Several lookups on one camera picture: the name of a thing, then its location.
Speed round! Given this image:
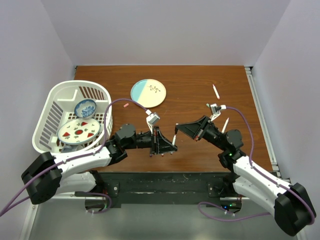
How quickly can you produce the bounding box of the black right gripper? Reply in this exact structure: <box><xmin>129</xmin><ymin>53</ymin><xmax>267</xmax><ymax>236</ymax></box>
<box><xmin>175</xmin><ymin>115</ymin><xmax>227</xmax><ymax>152</ymax></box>

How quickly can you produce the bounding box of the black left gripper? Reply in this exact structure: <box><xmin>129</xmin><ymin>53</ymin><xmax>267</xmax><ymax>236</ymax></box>
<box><xmin>123</xmin><ymin>126</ymin><xmax>177</xmax><ymax>155</ymax></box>

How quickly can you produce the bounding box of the grey silver pen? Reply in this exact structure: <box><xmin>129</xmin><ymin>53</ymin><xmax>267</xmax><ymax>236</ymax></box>
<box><xmin>172</xmin><ymin>134</ymin><xmax>177</xmax><ymax>145</ymax></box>

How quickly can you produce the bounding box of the white black-tip marker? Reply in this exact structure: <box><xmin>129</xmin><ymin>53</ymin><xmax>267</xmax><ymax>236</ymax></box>
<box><xmin>221</xmin><ymin>117</ymin><xmax>230</xmax><ymax>133</ymax></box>

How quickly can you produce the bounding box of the pink marker pen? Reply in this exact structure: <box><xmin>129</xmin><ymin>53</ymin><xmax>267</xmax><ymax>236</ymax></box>
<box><xmin>212</xmin><ymin>84</ymin><xmax>221</xmax><ymax>100</ymax></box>

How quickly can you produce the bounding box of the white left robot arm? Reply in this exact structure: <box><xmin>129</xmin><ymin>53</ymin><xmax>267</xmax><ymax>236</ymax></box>
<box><xmin>21</xmin><ymin>124</ymin><xmax>178</xmax><ymax>205</ymax></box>

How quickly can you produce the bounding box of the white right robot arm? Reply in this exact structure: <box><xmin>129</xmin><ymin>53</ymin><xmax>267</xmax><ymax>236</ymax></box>
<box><xmin>175</xmin><ymin>116</ymin><xmax>317</xmax><ymax>237</ymax></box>

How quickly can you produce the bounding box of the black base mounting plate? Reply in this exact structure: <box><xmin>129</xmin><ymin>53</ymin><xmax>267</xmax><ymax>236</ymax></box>
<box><xmin>75</xmin><ymin>171</ymin><xmax>245</xmax><ymax>211</ymax></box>

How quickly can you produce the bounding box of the cream and teal plate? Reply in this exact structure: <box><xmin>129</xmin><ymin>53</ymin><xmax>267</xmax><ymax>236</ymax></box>
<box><xmin>130</xmin><ymin>78</ymin><xmax>167</xmax><ymax>109</ymax></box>

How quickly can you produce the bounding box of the blue patterned bowl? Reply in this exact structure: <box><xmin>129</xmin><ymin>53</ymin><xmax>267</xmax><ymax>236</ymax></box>
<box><xmin>74</xmin><ymin>99</ymin><xmax>97</xmax><ymax>119</ymax></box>

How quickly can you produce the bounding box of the watermelon patterned plate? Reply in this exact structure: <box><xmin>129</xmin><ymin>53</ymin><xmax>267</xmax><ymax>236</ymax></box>
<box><xmin>57</xmin><ymin>118</ymin><xmax>101</xmax><ymax>146</ymax></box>

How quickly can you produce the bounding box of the white plastic dish basket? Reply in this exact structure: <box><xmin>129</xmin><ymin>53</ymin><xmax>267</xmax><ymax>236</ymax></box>
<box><xmin>32</xmin><ymin>80</ymin><xmax>113</xmax><ymax>154</ymax></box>

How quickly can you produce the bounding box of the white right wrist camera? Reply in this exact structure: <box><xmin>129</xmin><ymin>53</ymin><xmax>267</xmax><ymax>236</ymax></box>
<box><xmin>209</xmin><ymin>103</ymin><xmax>227</xmax><ymax>122</ymax></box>

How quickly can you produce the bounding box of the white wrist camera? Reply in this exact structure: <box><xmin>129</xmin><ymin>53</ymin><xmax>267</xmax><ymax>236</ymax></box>
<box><xmin>145</xmin><ymin>109</ymin><xmax>160</xmax><ymax>132</ymax></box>
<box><xmin>209</xmin><ymin>103</ymin><xmax>227</xmax><ymax>122</ymax></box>

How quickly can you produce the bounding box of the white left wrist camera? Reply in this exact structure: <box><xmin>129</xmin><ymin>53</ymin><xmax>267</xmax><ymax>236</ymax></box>
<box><xmin>145</xmin><ymin>109</ymin><xmax>160</xmax><ymax>132</ymax></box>

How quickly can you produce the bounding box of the aluminium frame rail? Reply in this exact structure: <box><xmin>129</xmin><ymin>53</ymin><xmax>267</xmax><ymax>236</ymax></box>
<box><xmin>244</xmin><ymin>66</ymin><xmax>291</xmax><ymax>183</ymax></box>

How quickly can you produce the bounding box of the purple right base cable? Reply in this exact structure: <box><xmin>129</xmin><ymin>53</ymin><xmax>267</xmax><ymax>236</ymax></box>
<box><xmin>197</xmin><ymin>201</ymin><xmax>272</xmax><ymax>223</ymax></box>

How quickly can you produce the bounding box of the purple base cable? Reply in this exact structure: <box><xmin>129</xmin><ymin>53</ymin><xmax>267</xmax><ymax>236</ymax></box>
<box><xmin>84</xmin><ymin>191</ymin><xmax>115</xmax><ymax>215</ymax></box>
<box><xmin>197</xmin><ymin>201</ymin><xmax>272</xmax><ymax>223</ymax></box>

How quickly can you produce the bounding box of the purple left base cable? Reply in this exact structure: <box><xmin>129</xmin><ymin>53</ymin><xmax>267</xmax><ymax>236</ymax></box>
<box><xmin>84</xmin><ymin>191</ymin><xmax>115</xmax><ymax>215</ymax></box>

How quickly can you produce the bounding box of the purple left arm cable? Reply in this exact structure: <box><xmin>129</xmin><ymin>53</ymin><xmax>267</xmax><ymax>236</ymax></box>
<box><xmin>0</xmin><ymin>99</ymin><xmax>151</xmax><ymax>217</ymax></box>

